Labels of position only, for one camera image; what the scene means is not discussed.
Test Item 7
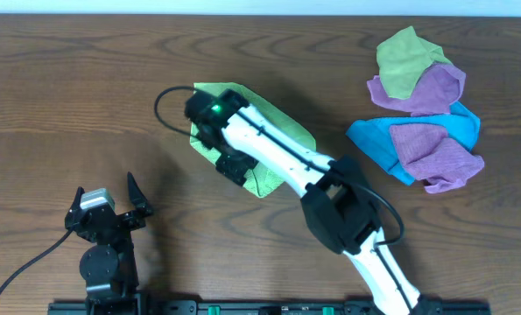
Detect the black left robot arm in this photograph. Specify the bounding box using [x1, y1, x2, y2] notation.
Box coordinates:
[65, 172, 154, 314]

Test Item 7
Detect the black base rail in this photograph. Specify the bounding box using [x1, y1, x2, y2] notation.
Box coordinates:
[47, 298, 492, 315]

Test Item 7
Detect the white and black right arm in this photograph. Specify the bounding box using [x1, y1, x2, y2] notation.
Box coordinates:
[185, 89, 420, 314]

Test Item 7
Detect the light green microfiber cloth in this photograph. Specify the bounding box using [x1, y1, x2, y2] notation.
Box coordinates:
[194, 82, 316, 199]

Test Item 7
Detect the upper purple cloth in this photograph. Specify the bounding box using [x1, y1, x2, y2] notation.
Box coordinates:
[367, 64, 467, 116]

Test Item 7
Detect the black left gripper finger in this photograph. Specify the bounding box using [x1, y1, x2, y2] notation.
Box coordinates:
[65, 186, 85, 228]
[127, 171, 154, 217]

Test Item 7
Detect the blue cloth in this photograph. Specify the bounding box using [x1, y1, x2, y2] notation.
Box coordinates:
[346, 101, 481, 186]

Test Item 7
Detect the olive green cloth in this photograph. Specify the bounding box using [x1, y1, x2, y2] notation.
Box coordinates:
[377, 26, 451, 100]

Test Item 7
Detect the purple cloth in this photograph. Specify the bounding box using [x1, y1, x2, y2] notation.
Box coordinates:
[367, 64, 467, 116]
[389, 123, 485, 194]

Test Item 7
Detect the lower purple cloth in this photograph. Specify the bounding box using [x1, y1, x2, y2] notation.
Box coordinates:
[389, 123, 485, 194]

